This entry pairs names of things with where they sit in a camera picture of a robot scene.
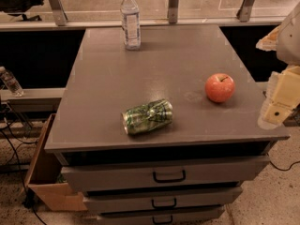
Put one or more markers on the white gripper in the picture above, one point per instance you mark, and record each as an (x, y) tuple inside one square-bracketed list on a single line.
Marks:
[(290, 40)]

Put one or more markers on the clear plastic water bottle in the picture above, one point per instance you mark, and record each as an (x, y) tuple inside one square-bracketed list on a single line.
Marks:
[(131, 24)]

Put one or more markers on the crushed green soda can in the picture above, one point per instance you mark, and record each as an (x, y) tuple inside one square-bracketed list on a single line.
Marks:
[(147, 117)]

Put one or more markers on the small bottle on ledge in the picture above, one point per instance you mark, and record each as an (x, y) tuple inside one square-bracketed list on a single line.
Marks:
[(11, 82)]

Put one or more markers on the red apple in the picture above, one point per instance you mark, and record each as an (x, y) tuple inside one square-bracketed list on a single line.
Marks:
[(219, 87)]

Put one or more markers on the grey drawer cabinet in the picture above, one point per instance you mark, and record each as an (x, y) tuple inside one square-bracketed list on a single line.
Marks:
[(164, 134)]

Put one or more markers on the middle grey drawer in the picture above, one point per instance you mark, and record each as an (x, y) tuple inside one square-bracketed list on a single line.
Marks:
[(161, 199)]

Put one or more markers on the grey drawer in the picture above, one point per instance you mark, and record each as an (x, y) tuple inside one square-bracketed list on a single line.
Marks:
[(164, 173), (161, 199), (161, 217)]

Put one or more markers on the bottom grey drawer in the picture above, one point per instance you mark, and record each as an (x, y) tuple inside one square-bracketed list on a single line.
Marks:
[(161, 217)]

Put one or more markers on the top grey drawer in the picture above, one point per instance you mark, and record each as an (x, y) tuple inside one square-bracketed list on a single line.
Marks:
[(164, 173)]

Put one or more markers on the brown cardboard box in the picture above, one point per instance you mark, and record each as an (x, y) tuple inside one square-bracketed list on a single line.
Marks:
[(42, 177)]

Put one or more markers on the right metal window bracket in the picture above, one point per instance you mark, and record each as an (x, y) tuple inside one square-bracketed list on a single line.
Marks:
[(244, 12)]

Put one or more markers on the metal window bracket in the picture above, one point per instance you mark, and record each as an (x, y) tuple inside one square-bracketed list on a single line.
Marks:
[(58, 12), (172, 14), (244, 12)]

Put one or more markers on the middle metal window bracket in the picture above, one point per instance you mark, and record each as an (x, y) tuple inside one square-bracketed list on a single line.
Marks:
[(172, 14)]

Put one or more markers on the left metal window bracket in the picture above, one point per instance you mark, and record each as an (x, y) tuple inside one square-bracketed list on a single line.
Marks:
[(58, 12)]

